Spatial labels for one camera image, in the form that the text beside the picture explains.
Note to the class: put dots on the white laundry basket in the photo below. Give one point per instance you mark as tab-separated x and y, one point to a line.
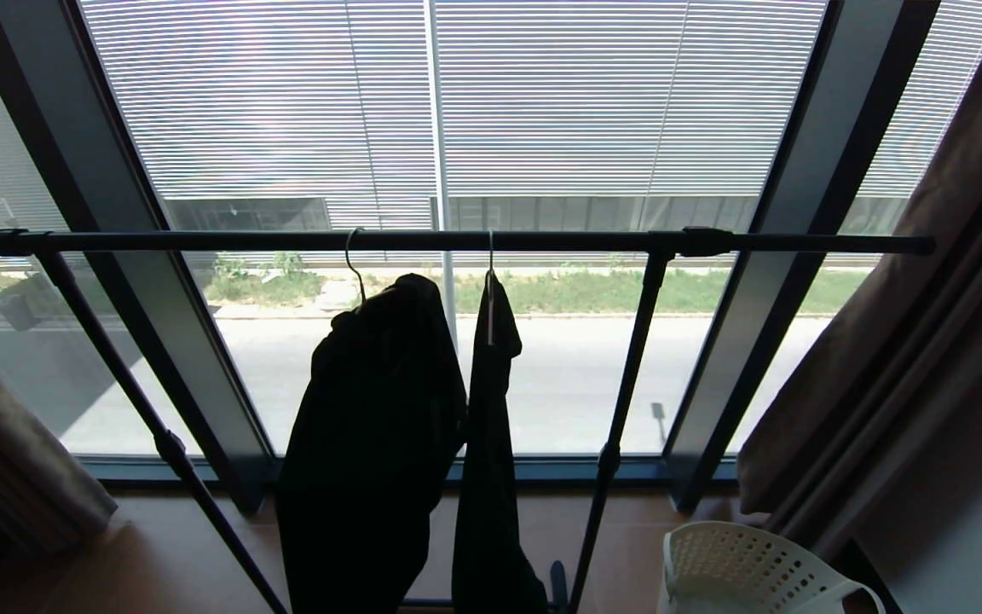
738	563

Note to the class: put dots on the window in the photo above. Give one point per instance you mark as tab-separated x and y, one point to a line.
116	170

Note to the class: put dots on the brown curtain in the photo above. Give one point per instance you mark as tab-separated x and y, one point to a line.
926	298
5	443

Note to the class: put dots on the pink clothes hanger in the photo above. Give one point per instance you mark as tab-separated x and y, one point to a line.
490	307
349	256

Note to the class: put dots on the black garment with green print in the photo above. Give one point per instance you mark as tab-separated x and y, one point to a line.
372	443

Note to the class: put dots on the black clothes rack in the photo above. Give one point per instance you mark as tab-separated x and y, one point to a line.
286	241

